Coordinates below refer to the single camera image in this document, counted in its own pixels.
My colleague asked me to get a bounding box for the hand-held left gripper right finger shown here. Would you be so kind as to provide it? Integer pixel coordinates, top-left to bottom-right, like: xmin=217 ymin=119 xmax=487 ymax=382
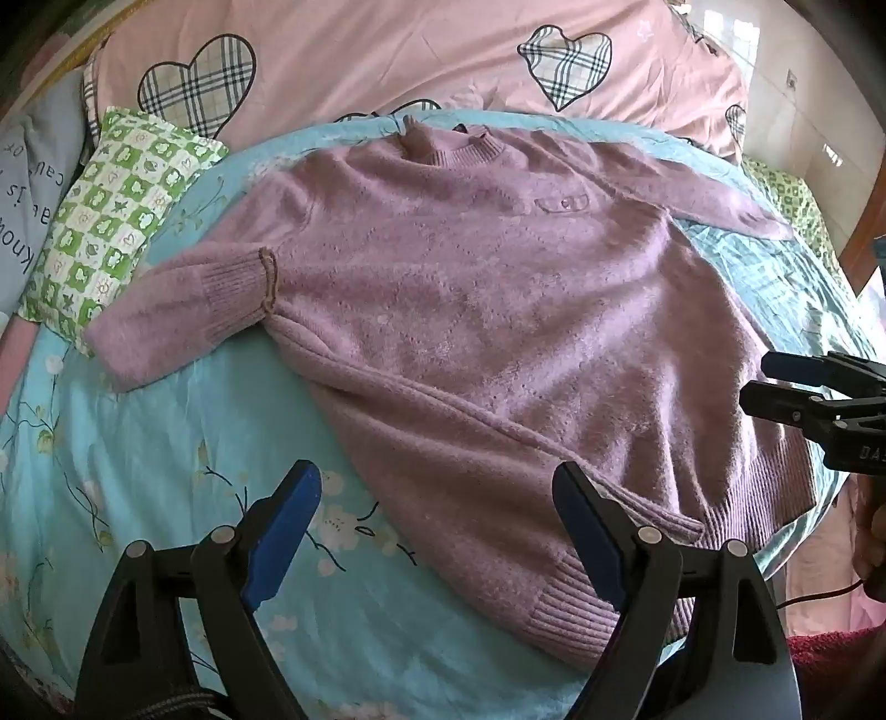
xmin=552 ymin=460 xmax=804 ymax=720

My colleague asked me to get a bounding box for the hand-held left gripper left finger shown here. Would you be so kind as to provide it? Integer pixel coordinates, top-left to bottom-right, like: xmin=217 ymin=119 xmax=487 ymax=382
xmin=73 ymin=459 xmax=323 ymax=720

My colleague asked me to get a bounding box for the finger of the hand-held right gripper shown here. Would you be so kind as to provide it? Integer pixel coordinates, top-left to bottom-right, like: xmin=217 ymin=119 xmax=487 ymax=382
xmin=738 ymin=379 xmax=849 ymax=448
xmin=760 ymin=350 xmax=886 ymax=397

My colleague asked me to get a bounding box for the purple knit sweater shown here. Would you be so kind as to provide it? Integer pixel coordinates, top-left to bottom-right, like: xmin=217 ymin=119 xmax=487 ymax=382
xmin=83 ymin=114 xmax=821 ymax=671

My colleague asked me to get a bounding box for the person's right hand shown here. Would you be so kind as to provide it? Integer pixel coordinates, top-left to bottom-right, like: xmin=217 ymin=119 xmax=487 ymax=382
xmin=853 ymin=477 xmax=886 ymax=589

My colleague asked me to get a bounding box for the wooden furniture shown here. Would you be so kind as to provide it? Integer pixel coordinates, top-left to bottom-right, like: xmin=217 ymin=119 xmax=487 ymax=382
xmin=839 ymin=125 xmax=886 ymax=306

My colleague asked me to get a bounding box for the green patterned pillow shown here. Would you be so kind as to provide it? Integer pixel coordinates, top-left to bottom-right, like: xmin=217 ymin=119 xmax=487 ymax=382
xmin=742 ymin=156 xmax=842 ymax=260

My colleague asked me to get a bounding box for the blue floral bed sheet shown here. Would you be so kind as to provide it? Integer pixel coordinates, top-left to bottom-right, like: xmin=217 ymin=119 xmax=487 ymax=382
xmin=0 ymin=111 xmax=880 ymax=720

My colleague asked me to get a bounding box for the red fuzzy cloth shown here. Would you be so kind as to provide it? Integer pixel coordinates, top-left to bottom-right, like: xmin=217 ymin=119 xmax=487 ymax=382
xmin=787 ymin=626 xmax=866 ymax=671

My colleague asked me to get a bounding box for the green checkered pillow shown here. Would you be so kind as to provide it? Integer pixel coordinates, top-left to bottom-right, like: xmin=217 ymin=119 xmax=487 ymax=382
xmin=17 ymin=107 xmax=229 ymax=357

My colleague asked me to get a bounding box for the grey printed cloth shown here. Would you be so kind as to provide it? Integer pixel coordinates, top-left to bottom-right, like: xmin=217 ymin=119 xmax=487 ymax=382
xmin=0 ymin=69 xmax=87 ymax=320

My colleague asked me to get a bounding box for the pink quilt with plaid hearts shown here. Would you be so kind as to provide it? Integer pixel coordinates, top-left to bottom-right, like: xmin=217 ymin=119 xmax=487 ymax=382
xmin=86 ymin=0 xmax=752 ymax=163

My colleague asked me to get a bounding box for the black cable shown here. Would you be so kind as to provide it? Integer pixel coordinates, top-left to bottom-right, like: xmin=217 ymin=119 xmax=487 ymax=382
xmin=775 ymin=578 xmax=869 ymax=611

